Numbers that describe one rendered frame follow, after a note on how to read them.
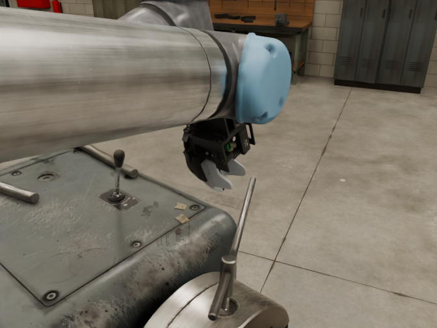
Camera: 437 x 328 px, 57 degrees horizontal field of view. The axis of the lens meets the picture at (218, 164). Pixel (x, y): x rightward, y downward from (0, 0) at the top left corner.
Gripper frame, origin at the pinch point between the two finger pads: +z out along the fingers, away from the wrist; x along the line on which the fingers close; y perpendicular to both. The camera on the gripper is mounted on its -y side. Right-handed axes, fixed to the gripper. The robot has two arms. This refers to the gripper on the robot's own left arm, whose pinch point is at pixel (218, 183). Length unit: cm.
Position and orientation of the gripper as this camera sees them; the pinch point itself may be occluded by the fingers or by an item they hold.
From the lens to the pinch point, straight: 69.1
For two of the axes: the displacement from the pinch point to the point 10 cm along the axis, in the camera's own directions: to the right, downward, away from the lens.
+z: 2.1, 7.3, 6.5
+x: 6.0, -6.2, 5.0
